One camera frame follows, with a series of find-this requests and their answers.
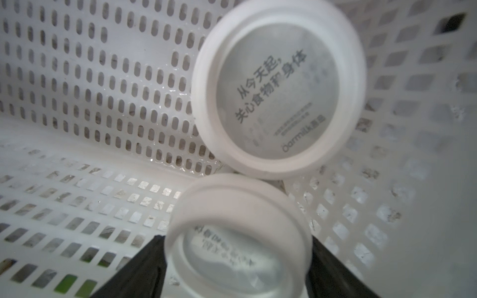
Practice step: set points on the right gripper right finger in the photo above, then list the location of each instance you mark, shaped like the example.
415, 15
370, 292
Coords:
329, 278

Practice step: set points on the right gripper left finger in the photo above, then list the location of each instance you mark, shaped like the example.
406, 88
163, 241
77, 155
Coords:
142, 277

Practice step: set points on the white yogurt cup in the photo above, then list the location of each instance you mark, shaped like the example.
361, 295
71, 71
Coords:
231, 236

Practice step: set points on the white plastic basket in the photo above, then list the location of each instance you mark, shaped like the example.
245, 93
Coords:
98, 143

